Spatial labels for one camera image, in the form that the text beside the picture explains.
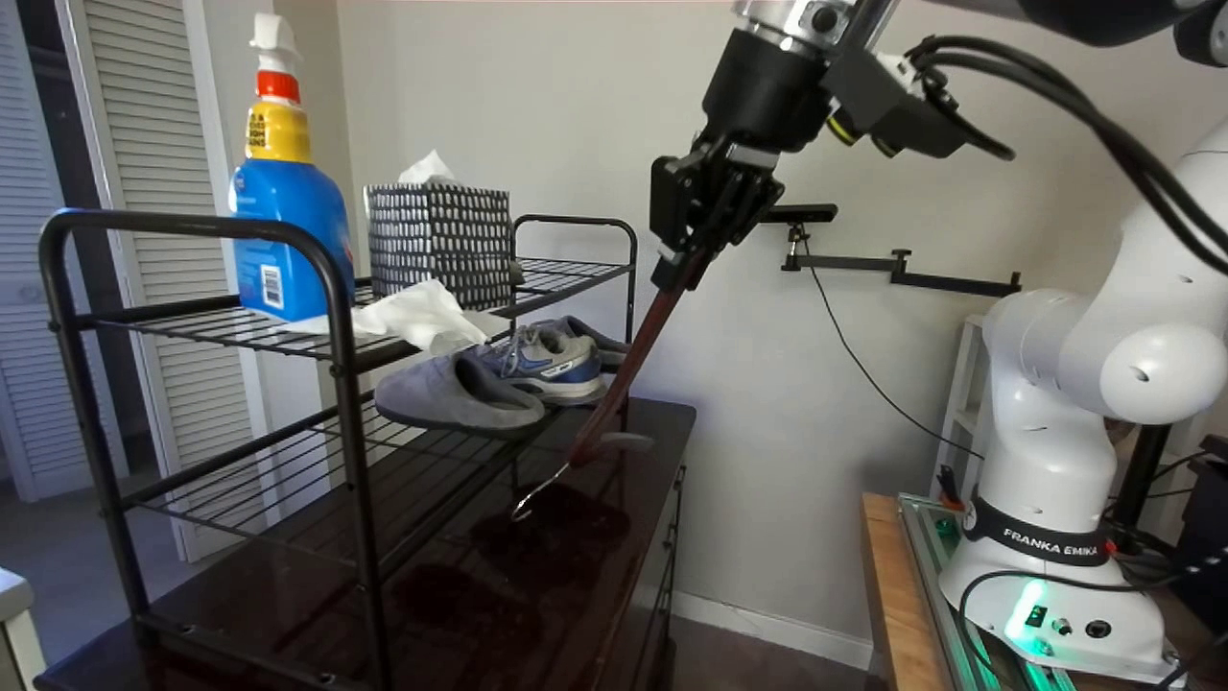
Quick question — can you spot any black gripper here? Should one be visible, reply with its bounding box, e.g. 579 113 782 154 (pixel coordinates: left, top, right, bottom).
648 24 835 296

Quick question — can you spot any brown wooden clothes hanger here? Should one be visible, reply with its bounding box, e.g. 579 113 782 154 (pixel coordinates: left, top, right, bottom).
505 247 703 527

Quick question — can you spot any dark grey shoe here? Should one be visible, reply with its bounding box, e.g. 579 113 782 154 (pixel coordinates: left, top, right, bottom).
555 311 638 376

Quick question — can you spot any black metal shoe rack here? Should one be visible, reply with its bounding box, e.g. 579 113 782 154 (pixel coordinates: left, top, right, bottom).
33 208 645 691

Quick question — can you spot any grey blue sneaker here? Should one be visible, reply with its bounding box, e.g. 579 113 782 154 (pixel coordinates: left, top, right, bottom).
491 318 612 409

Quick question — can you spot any patterned tissue box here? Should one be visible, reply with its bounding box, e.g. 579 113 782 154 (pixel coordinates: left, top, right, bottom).
364 149 517 313

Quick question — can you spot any white crumpled cloth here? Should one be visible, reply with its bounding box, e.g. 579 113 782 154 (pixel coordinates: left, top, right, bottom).
285 272 491 360

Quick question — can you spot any grey slipper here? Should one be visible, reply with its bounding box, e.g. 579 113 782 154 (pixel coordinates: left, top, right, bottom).
372 348 552 437

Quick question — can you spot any dark wooden dresser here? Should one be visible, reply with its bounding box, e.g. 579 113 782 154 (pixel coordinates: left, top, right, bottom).
33 394 703 691

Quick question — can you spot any blue yellow spray bottle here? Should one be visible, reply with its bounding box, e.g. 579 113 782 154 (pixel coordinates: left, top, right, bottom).
226 7 358 321

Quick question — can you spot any wooden table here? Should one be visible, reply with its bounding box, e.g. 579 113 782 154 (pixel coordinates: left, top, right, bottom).
854 490 955 691

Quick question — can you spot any white louvered closet door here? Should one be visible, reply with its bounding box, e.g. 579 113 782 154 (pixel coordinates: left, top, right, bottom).
54 0 280 568

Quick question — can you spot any black control box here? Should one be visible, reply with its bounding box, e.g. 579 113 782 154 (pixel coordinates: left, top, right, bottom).
1167 430 1228 606

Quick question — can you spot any white door with knob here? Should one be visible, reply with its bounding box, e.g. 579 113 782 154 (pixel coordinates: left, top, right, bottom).
0 0 93 505

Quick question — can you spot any white furniture corner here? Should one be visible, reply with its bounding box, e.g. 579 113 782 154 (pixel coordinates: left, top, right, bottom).
0 568 51 691

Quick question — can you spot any black stereo camera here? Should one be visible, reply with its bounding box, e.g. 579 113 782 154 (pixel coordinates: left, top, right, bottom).
758 201 844 230

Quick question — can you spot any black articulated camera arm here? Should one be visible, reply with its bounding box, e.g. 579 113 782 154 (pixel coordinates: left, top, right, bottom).
780 221 1027 299

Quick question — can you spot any thin black camera cable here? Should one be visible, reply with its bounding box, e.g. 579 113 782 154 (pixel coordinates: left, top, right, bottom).
803 261 991 456

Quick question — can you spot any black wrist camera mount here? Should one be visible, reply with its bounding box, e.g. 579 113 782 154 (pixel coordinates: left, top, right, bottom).
819 47 1015 163

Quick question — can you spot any white shelf frame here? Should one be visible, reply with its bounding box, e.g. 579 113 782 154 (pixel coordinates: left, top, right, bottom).
928 311 1012 510

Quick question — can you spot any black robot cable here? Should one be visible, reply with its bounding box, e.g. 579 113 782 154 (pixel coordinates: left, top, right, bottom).
902 33 1228 279

